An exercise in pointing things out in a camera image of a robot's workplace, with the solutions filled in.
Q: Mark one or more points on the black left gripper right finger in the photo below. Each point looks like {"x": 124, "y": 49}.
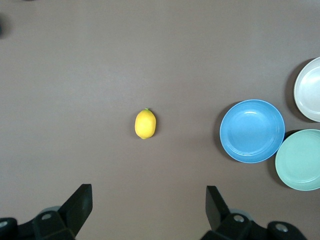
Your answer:
{"x": 217, "y": 215}

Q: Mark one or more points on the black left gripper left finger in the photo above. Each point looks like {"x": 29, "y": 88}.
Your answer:
{"x": 72, "y": 212}

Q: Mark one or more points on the blue plate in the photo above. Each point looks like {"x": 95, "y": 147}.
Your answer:
{"x": 252, "y": 131}

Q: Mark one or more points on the brown table cover mat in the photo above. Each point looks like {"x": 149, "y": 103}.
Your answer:
{"x": 75, "y": 75}

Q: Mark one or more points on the beige plate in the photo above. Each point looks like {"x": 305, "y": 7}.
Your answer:
{"x": 310, "y": 90}

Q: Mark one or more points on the mint green plate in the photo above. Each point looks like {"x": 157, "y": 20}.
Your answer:
{"x": 300, "y": 160}

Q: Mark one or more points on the yellow lemon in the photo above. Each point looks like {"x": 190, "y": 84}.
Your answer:
{"x": 145, "y": 123}

